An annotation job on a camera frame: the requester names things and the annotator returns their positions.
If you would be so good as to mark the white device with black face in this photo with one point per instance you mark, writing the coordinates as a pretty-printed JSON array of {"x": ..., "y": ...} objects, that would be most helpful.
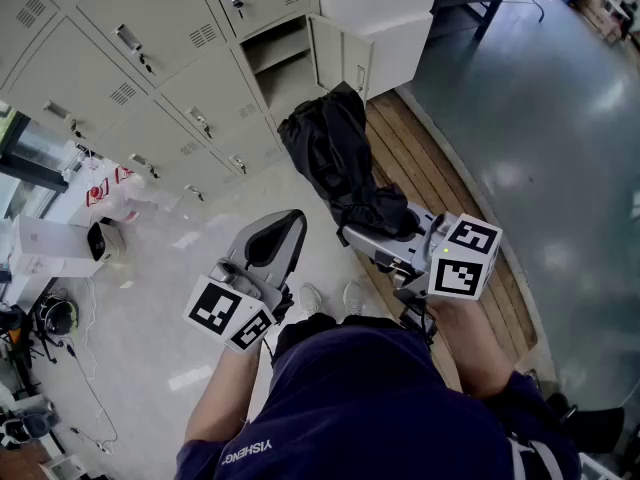
[{"x": 97, "y": 242}]

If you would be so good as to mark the black helmet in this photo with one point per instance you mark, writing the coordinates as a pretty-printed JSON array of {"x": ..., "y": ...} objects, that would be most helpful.
[{"x": 60, "y": 315}]

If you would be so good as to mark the grey metal locker cabinet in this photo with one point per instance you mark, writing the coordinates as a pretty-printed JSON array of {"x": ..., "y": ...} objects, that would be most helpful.
[{"x": 90, "y": 53}]

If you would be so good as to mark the black trousers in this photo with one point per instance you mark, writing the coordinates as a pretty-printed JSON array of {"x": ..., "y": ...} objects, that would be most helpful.
[{"x": 305, "y": 328}]

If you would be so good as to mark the black window frame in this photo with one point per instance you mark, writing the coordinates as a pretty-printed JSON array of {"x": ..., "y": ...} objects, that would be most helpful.
[{"x": 30, "y": 170}]

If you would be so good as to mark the person's right forearm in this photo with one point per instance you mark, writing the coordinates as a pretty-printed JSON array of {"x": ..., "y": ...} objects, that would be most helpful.
[{"x": 470, "y": 348}]

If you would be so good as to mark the black tripod stand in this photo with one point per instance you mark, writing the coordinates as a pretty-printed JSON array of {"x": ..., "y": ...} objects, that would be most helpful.
[{"x": 20, "y": 343}]

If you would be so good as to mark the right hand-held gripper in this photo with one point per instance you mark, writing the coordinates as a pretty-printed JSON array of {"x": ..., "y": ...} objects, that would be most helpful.
[{"x": 465, "y": 268}]

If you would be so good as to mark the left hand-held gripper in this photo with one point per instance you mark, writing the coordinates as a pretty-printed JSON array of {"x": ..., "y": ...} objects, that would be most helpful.
[{"x": 260, "y": 278}]

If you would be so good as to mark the person's white shoe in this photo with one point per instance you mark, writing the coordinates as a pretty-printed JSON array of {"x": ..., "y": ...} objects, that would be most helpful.
[
  {"x": 354, "y": 298},
  {"x": 311, "y": 299}
]

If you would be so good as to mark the small black screen device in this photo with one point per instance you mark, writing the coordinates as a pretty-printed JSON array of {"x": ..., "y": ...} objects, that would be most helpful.
[{"x": 412, "y": 304}]

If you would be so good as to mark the white cardboard box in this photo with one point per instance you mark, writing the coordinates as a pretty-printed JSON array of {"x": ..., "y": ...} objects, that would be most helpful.
[{"x": 50, "y": 248}]

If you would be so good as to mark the clear plastic bag red print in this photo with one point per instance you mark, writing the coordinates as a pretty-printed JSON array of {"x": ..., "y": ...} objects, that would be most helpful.
[{"x": 125, "y": 198}]

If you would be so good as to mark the person's left forearm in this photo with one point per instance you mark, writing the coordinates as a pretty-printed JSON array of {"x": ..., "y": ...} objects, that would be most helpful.
[{"x": 220, "y": 393}]

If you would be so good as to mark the person's left white shoe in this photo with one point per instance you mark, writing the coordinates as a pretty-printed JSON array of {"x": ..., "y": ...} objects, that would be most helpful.
[{"x": 311, "y": 299}]

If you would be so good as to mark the navy blue shirt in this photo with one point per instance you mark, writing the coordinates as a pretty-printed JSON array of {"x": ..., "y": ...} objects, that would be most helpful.
[{"x": 360, "y": 408}]

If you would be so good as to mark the wooden plank platform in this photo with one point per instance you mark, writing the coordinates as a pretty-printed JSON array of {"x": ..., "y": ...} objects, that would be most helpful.
[{"x": 425, "y": 168}]

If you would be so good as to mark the person's right white shoe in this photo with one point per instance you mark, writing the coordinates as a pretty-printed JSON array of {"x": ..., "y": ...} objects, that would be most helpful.
[{"x": 354, "y": 298}]

